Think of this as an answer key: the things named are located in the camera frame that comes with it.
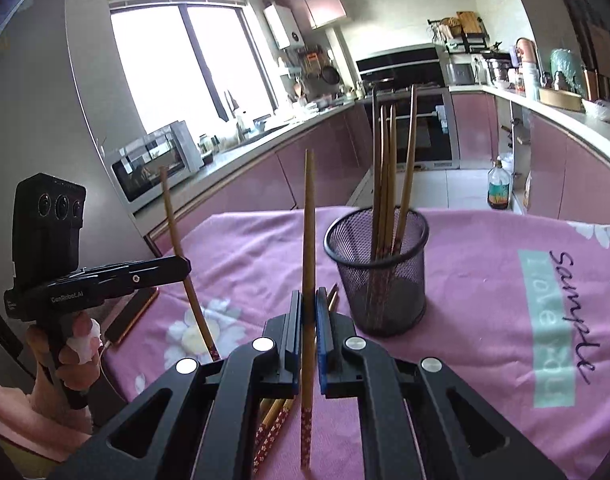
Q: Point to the white countertop oven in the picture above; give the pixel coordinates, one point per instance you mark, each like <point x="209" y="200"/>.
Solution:
<point x="155" y="170"/>

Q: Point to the pink peninsula base cabinets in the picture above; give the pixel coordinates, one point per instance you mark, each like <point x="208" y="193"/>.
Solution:
<point x="575" y="170"/>

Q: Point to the striped wall panel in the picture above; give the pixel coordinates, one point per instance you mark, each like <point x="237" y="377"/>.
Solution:
<point x="577" y="15"/>

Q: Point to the wooden cutting board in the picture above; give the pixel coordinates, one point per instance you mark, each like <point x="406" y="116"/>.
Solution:
<point x="469" y="22"/>

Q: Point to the black range hood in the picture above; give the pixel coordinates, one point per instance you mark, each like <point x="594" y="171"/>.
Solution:
<point x="400" y="62"/>

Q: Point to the pink base cabinets with sink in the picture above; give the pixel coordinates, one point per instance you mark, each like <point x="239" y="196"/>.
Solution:
<point x="265" y="175"/>

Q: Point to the black wall rack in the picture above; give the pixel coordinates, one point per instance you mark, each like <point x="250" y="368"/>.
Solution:
<point x="472" y="42"/>

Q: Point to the person's left hand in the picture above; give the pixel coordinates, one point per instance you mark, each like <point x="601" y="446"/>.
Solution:
<point x="85" y="342"/>

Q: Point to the teal plastic bag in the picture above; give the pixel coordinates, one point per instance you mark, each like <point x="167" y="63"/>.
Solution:
<point x="567" y="70"/>

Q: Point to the person's left forearm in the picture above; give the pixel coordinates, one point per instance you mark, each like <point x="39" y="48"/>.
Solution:
<point x="25" y="425"/>

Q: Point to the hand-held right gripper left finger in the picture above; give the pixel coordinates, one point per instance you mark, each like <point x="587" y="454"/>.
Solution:
<point x="296" y="340"/>

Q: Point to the floral-end wooden chopstick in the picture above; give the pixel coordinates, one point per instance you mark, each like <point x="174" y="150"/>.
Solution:
<point x="264" y="435"/>
<point x="173" y="225"/>
<point x="282" y="417"/>
<point x="309" y="240"/>
<point x="410" y="150"/>

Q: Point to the white wall water heater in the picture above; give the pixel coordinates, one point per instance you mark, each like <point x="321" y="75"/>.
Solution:
<point x="284" y="27"/>

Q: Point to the hanging frying pan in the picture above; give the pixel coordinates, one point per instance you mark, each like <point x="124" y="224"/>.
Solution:
<point x="331" y="75"/>

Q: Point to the black built-in oven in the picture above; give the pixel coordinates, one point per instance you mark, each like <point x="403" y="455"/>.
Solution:
<point x="435" y="130"/>

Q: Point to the pink kettle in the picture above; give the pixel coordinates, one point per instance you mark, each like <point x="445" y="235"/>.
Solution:
<point x="527" y="50"/>

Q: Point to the cooking oil bottle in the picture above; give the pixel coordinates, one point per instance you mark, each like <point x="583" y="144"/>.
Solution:
<point x="500" y="187"/>

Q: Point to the pink floral tablecloth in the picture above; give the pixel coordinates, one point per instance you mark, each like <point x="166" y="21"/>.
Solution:
<point x="485" y="310"/>

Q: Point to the kitchen window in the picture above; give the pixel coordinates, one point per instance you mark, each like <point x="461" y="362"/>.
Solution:
<point x="160" y="60"/>

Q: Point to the pink wall cabinet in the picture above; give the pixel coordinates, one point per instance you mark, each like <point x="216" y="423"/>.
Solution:
<point x="320" y="2"/>

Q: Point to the stainless steel pot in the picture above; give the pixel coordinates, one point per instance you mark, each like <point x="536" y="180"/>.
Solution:
<point x="500" y="70"/>

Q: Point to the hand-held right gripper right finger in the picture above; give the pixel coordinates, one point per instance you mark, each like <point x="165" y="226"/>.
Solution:
<point x="322" y="345"/>

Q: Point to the silver boxy appliance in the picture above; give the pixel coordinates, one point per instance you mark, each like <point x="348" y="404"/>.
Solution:
<point x="460" y="72"/>

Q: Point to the chrome kitchen faucet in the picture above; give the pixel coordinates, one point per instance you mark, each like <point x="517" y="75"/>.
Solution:
<point x="230" y="105"/>

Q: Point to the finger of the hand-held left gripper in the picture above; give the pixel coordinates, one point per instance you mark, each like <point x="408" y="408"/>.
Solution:
<point x="150" y="280"/>
<point x="135" y="264"/>

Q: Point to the white plastic bag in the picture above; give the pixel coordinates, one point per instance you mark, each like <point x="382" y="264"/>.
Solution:
<point x="602" y="110"/>

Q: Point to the black mesh pen holder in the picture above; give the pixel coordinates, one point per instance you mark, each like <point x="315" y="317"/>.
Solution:
<point x="405" y="290"/>

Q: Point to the black smartphone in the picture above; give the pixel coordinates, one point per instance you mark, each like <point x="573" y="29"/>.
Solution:
<point x="130" y="317"/>

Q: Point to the black wok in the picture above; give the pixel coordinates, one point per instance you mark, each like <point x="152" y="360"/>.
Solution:
<point x="382" y="83"/>

